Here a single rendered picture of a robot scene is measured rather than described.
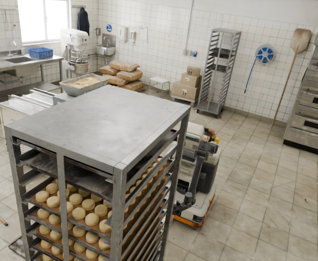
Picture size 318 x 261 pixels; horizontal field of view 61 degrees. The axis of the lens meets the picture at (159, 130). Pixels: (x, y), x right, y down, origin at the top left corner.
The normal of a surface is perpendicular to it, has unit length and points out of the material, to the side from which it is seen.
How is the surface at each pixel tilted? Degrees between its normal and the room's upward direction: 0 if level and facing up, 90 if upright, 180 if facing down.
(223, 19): 90
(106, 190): 0
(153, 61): 90
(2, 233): 0
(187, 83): 93
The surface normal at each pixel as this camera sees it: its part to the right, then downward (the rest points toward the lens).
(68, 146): 0.11, -0.89
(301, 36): -0.43, 0.22
